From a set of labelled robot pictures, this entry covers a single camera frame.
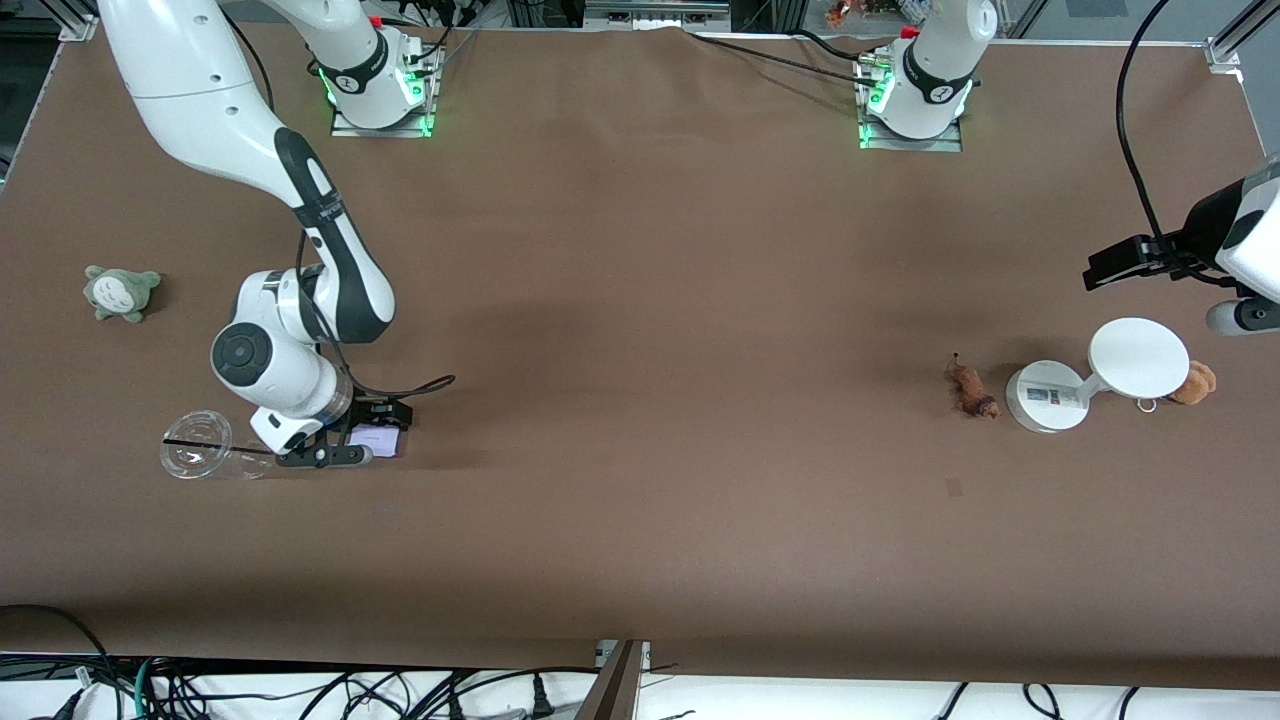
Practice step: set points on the lavender phone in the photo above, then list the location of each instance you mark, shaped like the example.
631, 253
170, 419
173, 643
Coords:
378, 443

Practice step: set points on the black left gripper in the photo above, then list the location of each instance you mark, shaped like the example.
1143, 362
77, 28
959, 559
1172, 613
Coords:
1201, 233

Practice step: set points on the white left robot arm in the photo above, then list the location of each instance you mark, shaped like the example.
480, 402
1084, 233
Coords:
940, 60

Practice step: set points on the grey plush toy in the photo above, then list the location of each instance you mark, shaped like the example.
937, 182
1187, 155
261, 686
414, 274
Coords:
120, 293

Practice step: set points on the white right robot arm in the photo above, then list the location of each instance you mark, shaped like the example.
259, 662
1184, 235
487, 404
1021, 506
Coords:
200, 90

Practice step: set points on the black power plug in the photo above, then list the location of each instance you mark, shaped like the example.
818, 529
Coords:
541, 697

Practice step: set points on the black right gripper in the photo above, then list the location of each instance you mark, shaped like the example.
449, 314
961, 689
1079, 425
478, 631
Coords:
372, 410

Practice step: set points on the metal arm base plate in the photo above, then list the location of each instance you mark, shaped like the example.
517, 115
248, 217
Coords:
425, 110
945, 143

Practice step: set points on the grey metal bracket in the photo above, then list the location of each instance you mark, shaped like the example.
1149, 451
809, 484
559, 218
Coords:
655, 14

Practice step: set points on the grey table frame post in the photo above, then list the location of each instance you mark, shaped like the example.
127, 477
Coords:
615, 685

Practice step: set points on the white round desk lamp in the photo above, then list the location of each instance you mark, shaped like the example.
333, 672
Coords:
1135, 360

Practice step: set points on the aluminium frame profile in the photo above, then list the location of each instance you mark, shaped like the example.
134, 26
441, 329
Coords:
1235, 40

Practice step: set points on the brown squirrel figurine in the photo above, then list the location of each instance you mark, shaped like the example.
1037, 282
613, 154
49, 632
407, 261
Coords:
972, 390

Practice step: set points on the aluminium frame bracket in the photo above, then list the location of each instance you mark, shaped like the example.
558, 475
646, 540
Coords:
78, 30

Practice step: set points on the orange toy figure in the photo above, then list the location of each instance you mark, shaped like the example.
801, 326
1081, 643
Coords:
838, 13

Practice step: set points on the clear plastic cup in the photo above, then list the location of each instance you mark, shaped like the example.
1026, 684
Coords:
200, 450

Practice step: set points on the black straw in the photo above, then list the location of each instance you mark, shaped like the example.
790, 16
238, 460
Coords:
200, 443

